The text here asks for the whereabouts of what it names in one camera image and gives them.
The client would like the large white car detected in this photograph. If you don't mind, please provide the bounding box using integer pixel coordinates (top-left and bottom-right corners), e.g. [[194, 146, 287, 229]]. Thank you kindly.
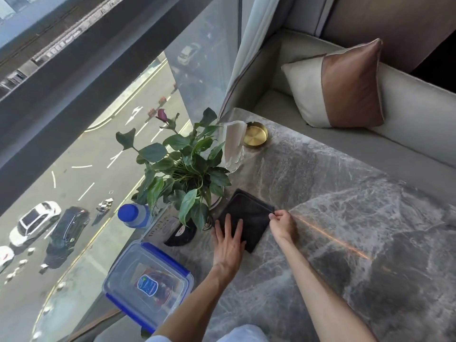
[[9, 201, 62, 247]]

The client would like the person's right forearm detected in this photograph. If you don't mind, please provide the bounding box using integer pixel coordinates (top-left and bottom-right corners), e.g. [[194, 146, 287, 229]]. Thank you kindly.
[[276, 237, 377, 342]]

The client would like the clear container with blue lid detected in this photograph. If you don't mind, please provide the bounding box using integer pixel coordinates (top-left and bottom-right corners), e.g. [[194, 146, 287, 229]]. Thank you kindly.
[[102, 240, 195, 335]]

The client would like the beige table sign card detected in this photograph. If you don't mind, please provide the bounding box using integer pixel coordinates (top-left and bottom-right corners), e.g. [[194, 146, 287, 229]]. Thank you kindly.
[[141, 205, 180, 243]]

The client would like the round gold ashtray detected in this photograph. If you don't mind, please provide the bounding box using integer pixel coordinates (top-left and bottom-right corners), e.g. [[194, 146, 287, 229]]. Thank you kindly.
[[243, 123, 269, 149]]

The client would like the motor scooter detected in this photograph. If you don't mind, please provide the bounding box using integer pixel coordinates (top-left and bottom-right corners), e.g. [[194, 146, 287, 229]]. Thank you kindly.
[[95, 197, 114, 214]]

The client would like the clear glass vase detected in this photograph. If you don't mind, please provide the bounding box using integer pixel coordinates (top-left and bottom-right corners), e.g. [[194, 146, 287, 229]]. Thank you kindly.
[[218, 120, 248, 174]]

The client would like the person's left forearm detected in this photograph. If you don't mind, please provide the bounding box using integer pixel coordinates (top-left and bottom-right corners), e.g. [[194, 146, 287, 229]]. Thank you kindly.
[[151, 264, 240, 342]]

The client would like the person's right hand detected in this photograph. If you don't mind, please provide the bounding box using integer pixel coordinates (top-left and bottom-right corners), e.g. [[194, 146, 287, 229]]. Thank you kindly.
[[268, 209, 298, 247]]

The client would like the blue capped water bottle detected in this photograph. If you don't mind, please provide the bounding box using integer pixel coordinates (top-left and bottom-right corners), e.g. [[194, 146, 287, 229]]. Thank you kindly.
[[117, 203, 152, 230]]

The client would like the green potted plant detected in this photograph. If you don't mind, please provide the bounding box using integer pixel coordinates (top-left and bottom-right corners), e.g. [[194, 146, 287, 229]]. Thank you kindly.
[[115, 107, 232, 231]]

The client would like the white car at picture edge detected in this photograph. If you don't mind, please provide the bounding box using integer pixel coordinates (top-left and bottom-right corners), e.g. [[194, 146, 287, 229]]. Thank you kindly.
[[0, 246, 15, 275]]

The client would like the grey curtain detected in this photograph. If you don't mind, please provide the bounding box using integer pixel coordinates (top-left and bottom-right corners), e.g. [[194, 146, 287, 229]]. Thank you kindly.
[[218, 0, 337, 119]]

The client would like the beige and brown cushion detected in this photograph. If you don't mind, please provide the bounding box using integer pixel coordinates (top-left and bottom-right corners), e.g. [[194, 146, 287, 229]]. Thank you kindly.
[[281, 38, 385, 129]]

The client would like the black round coaster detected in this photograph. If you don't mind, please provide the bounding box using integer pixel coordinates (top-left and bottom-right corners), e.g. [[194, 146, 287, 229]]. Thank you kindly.
[[164, 222, 197, 247]]

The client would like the black cloth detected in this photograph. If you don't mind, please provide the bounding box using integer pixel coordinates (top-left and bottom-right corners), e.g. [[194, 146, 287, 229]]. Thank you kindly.
[[217, 189, 276, 254]]

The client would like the small white car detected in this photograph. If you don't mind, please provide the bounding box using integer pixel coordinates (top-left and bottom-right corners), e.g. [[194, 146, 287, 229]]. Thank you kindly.
[[177, 43, 202, 66]]

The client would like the dark grey window frame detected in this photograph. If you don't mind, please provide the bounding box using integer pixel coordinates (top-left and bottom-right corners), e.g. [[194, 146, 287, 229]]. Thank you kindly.
[[0, 0, 219, 215]]

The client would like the person's left hand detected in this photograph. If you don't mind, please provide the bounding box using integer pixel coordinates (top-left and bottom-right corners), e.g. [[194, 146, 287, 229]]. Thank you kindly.
[[212, 214, 247, 278]]

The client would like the beige sofa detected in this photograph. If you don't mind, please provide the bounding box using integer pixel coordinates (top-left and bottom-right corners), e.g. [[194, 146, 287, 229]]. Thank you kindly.
[[228, 29, 456, 182]]

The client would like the black car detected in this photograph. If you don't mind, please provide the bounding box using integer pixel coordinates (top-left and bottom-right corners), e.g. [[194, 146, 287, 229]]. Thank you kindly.
[[43, 206, 90, 269]]

